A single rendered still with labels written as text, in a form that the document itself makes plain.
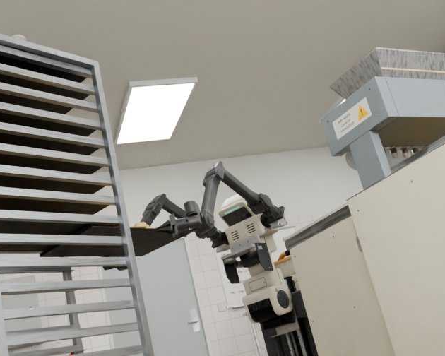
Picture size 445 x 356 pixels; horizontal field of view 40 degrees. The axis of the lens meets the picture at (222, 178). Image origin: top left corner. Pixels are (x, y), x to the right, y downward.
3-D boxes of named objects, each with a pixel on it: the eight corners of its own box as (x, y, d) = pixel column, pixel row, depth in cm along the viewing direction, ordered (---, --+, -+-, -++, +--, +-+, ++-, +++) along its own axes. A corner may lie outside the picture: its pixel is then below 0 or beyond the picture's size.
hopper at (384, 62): (487, 85, 247) (475, 55, 251) (387, 80, 219) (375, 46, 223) (435, 118, 270) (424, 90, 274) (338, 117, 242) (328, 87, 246)
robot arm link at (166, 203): (160, 188, 340) (150, 192, 347) (153, 208, 333) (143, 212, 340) (217, 226, 362) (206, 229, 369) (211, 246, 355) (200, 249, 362)
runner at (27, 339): (139, 330, 246) (138, 323, 247) (144, 328, 244) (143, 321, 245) (-11, 349, 198) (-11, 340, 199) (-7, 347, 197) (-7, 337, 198)
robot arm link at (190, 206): (215, 224, 279) (201, 233, 283) (210, 203, 285) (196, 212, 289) (198, 219, 271) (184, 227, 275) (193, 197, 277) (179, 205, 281)
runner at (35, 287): (131, 287, 252) (130, 280, 253) (135, 285, 250) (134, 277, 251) (-16, 294, 204) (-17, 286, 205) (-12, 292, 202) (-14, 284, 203)
